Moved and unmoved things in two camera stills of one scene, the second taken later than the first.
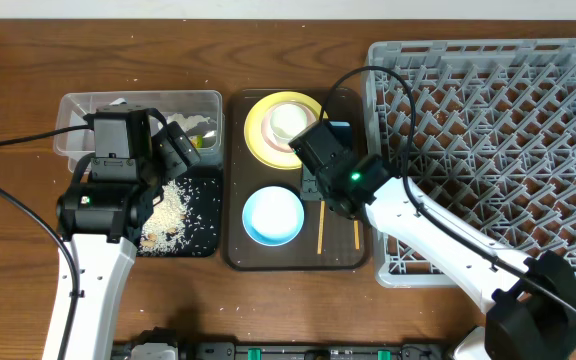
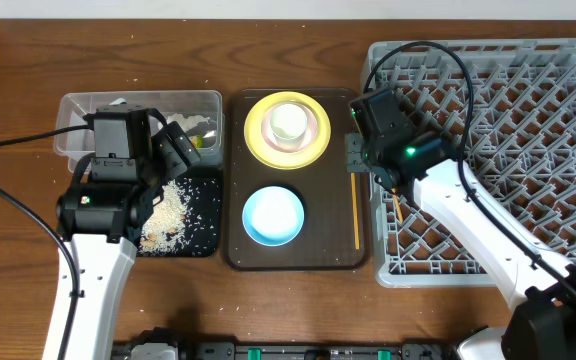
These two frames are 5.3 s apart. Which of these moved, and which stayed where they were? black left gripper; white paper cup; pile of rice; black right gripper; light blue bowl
Moved: black right gripper
Stayed: black left gripper; pile of rice; white paper cup; light blue bowl
